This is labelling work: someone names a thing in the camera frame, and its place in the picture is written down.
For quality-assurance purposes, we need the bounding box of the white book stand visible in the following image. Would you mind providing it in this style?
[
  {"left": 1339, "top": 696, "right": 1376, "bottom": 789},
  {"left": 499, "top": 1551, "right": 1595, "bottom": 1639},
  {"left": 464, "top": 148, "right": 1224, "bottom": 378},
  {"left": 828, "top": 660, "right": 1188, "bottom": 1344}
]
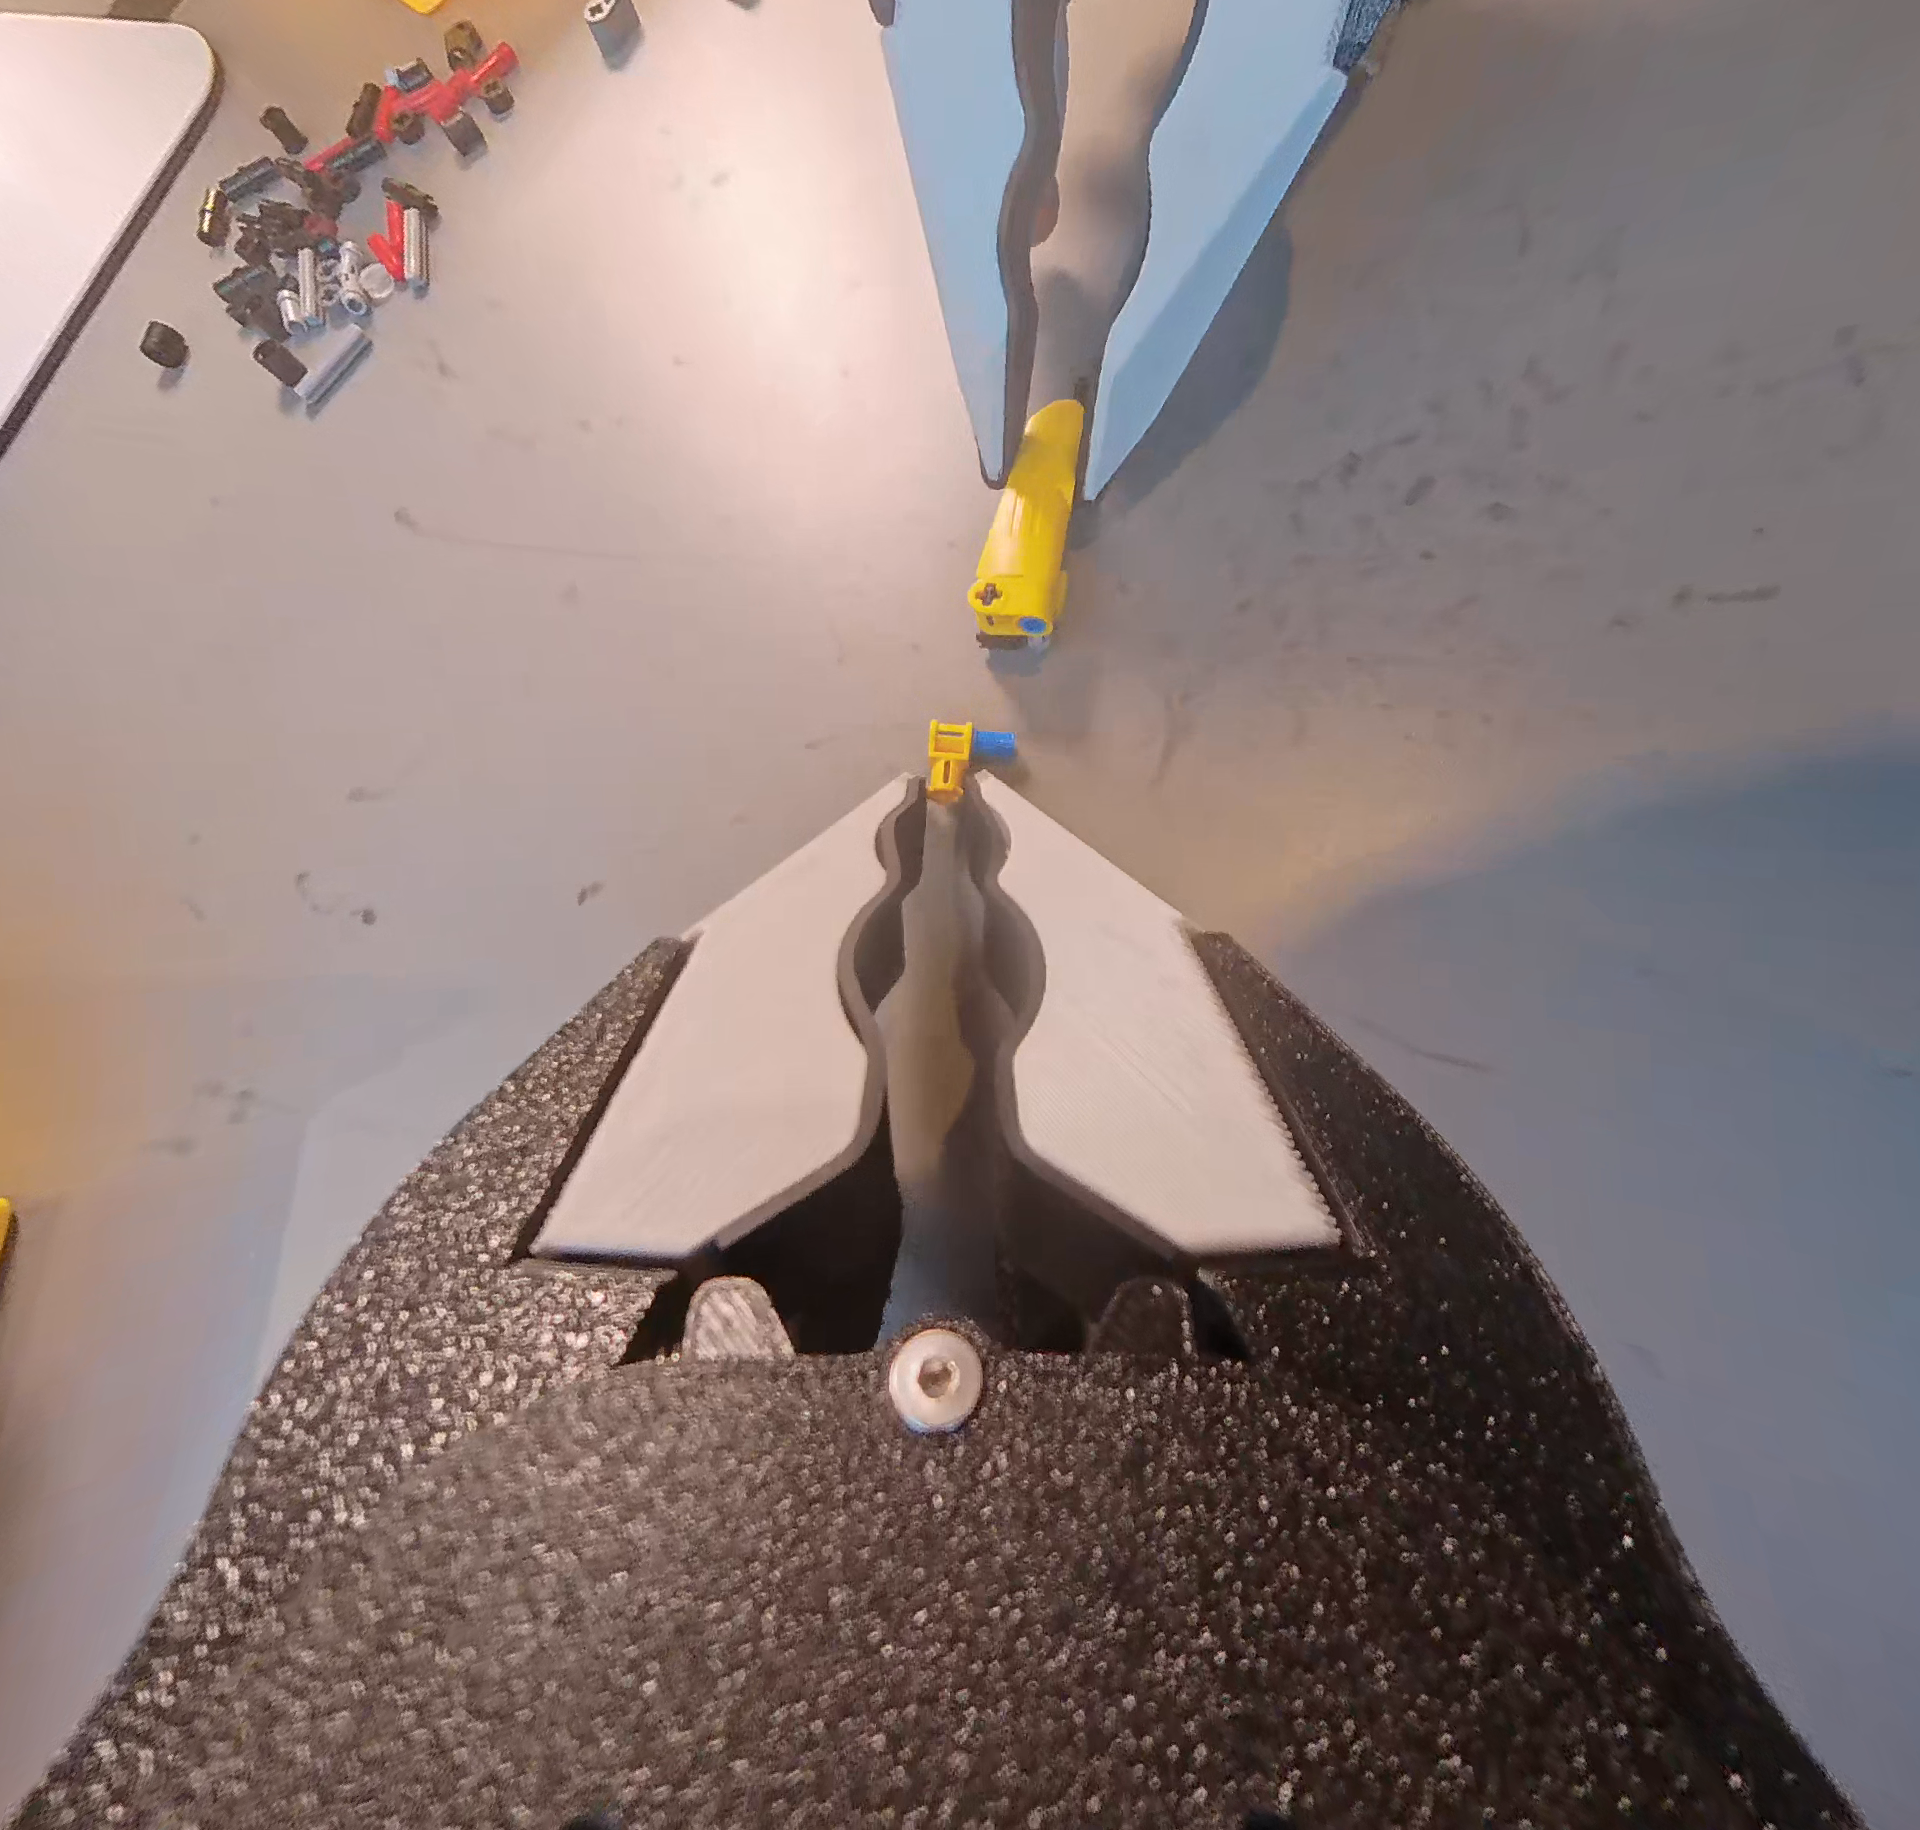
[{"left": 0, "top": 10, "right": 225, "bottom": 436}]

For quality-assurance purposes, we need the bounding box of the pile of loose building pieces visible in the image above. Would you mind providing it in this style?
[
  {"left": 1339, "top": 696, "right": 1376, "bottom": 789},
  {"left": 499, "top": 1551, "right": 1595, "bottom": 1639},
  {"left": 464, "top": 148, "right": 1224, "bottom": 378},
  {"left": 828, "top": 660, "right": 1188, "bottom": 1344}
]
[{"left": 196, "top": 42, "right": 520, "bottom": 413}]

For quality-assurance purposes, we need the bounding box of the grey desk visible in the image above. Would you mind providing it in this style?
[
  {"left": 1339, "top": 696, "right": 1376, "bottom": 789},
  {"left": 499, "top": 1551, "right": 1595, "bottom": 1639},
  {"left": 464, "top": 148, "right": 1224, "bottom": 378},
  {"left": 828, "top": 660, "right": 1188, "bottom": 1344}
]
[{"left": 0, "top": 0, "right": 1920, "bottom": 1830}]

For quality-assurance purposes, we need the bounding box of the yellow curved claw piece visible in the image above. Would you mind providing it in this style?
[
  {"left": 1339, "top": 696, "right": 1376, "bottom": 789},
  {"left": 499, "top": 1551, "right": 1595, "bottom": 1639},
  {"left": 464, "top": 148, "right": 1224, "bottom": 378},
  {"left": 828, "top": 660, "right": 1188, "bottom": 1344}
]
[{"left": 976, "top": 395, "right": 1087, "bottom": 586}]

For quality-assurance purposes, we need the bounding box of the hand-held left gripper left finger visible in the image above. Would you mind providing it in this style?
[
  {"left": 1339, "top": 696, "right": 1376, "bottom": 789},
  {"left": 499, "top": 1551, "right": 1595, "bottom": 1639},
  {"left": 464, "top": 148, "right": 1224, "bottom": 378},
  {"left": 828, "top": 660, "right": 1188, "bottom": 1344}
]
[{"left": 528, "top": 771, "right": 919, "bottom": 1276}]

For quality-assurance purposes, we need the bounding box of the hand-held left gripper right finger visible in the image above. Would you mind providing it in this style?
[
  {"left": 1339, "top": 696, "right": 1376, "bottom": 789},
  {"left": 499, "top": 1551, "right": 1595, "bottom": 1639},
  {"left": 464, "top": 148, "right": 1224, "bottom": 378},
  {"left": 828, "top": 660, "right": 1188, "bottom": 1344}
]
[{"left": 964, "top": 771, "right": 1345, "bottom": 1259}]

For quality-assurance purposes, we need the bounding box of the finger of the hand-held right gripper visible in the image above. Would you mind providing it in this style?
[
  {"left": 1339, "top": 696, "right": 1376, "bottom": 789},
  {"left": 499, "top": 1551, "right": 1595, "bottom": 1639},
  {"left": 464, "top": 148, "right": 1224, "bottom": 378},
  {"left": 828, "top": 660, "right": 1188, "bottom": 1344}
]
[
  {"left": 883, "top": 0, "right": 1056, "bottom": 487},
  {"left": 1085, "top": 0, "right": 1373, "bottom": 502}
]

